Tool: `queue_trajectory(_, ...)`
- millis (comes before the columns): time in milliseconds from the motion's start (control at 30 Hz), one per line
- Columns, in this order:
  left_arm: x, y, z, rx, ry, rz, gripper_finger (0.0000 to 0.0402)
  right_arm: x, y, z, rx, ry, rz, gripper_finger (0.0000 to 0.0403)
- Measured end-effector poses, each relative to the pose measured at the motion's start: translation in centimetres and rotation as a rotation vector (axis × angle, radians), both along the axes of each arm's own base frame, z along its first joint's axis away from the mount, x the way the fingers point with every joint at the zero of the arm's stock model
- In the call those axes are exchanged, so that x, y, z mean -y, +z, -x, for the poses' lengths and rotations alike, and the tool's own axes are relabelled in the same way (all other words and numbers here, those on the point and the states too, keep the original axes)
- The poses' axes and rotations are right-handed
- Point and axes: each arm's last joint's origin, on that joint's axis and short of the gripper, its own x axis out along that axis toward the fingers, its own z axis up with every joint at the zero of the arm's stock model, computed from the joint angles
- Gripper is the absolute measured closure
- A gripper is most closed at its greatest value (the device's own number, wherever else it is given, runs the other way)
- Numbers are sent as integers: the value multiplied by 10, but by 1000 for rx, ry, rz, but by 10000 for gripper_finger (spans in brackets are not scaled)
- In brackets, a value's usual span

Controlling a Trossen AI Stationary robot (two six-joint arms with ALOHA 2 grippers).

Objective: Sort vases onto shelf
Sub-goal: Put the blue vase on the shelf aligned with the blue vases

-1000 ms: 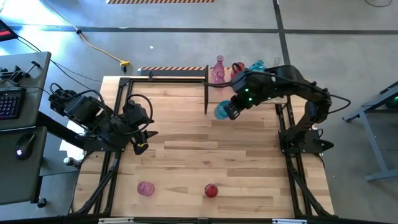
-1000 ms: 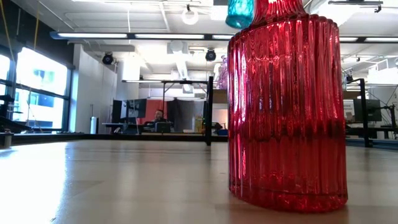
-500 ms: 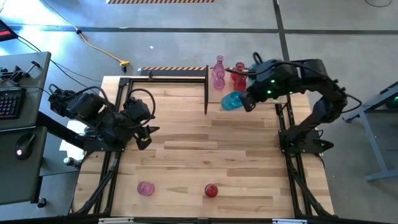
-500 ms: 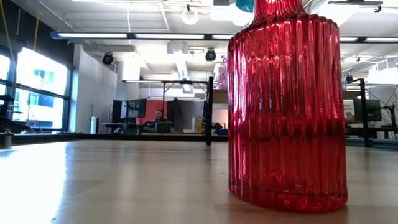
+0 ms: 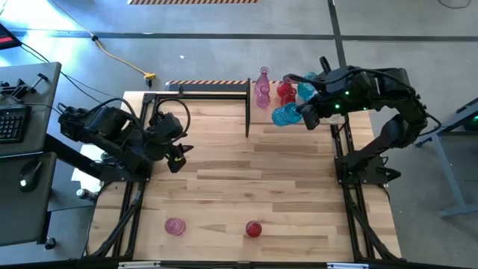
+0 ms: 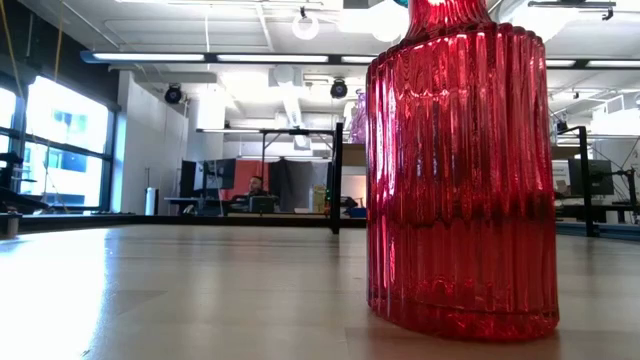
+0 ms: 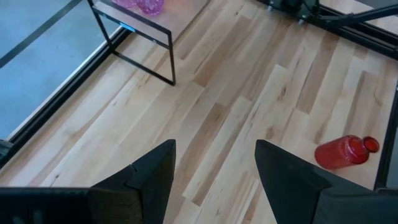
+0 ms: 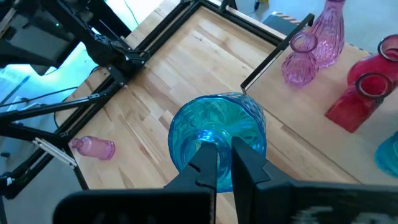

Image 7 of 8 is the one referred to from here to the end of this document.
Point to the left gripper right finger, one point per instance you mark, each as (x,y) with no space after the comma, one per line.
(311,202)

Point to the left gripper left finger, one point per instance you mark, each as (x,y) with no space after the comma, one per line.
(124,202)

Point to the large red ribbed glass vase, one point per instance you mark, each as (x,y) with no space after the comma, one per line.
(342,152)

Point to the pink faceted glass vase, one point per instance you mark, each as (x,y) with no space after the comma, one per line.
(150,5)

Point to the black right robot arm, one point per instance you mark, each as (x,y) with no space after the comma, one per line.
(292,3)

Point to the wooden shelf with black frame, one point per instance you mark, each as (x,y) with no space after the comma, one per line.
(186,12)

